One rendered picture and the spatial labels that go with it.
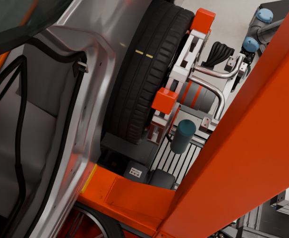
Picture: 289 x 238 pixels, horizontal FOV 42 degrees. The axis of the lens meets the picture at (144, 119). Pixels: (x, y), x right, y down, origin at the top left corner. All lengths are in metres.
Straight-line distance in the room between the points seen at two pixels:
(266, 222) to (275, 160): 1.65
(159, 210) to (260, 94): 1.05
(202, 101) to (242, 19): 1.67
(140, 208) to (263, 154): 0.96
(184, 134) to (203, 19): 0.53
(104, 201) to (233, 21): 2.03
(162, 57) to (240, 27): 1.82
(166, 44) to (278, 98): 0.96
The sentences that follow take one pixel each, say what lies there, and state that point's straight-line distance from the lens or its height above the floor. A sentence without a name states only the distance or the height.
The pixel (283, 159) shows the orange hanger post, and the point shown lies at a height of 1.75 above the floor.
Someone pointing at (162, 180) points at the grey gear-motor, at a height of 0.41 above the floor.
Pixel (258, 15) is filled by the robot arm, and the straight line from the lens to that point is 1.92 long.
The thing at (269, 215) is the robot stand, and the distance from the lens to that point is 2.35.
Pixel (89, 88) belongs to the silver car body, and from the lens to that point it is 1.16.
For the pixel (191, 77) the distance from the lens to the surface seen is 1.60.
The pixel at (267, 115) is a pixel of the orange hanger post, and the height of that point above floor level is 1.86.
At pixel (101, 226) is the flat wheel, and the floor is 0.50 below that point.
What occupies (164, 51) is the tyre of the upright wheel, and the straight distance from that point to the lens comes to 1.45.
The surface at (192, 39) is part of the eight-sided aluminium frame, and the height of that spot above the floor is 1.11.
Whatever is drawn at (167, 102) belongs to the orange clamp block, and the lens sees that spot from 1.40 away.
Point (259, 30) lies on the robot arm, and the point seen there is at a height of 1.02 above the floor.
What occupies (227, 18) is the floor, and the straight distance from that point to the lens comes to 3.23.
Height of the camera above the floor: 2.33
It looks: 64 degrees down
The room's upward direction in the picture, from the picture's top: 11 degrees clockwise
